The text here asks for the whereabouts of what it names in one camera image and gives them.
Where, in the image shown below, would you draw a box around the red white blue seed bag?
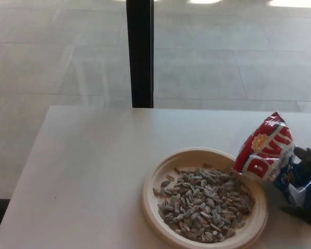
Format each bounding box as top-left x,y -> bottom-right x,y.
230,111 -> 311,206

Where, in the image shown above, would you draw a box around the round cream paper plate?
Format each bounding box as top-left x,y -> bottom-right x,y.
140,147 -> 269,249

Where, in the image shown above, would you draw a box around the black window frame post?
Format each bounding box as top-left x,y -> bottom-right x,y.
126,0 -> 156,108

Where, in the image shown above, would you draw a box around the grey striped sunflower seeds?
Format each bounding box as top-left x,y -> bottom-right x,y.
152,162 -> 256,239

